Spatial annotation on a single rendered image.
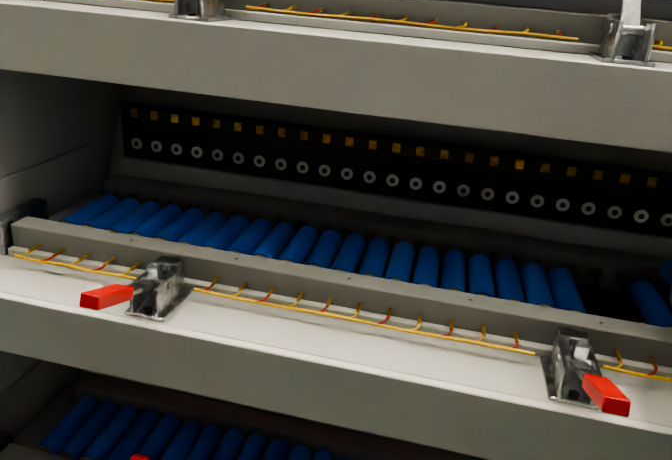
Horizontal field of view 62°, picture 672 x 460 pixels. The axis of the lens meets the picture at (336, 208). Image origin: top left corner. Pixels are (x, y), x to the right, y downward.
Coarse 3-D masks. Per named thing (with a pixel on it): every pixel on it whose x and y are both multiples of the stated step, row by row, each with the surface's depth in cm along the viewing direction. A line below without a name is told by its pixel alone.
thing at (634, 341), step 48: (48, 240) 42; (96, 240) 41; (144, 240) 41; (240, 288) 38; (288, 288) 39; (336, 288) 38; (384, 288) 38; (432, 288) 38; (432, 336) 36; (528, 336) 36; (624, 336) 35
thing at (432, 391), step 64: (0, 192) 43; (64, 192) 51; (256, 192) 52; (320, 192) 51; (0, 256) 42; (0, 320) 38; (64, 320) 37; (128, 320) 36; (192, 320) 37; (256, 320) 37; (320, 320) 38; (192, 384) 36; (256, 384) 35; (320, 384) 34; (384, 384) 33; (448, 384) 33; (512, 384) 33; (640, 384) 34; (448, 448) 34; (512, 448) 33; (576, 448) 32; (640, 448) 31
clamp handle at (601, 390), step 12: (576, 348) 32; (588, 348) 32; (576, 360) 32; (576, 372) 31; (588, 372) 30; (588, 384) 28; (600, 384) 27; (612, 384) 28; (600, 396) 26; (612, 396) 26; (624, 396) 26; (600, 408) 26; (612, 408) 25; (624, 408) 25
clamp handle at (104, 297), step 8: (152, 272) 36; (144, 280) 36; (152, 280) 37; (160, 280) 37; (104, 288) 32; (112, 288) 32; (120, 288) 32; (128, 288) 33; (136, 288) 34; (144, 288) 35; (152, 288) 36; (80, 296) 30; (88, 296) 30; (96, 296) 30; (104, 296) 30; (112, 296) 31; (120, 296) 32; (128, 296) 33; (80, 304) 30; (88, 304) 30; (96, 304) 30; (104, 304) 30; (112, 304) 31
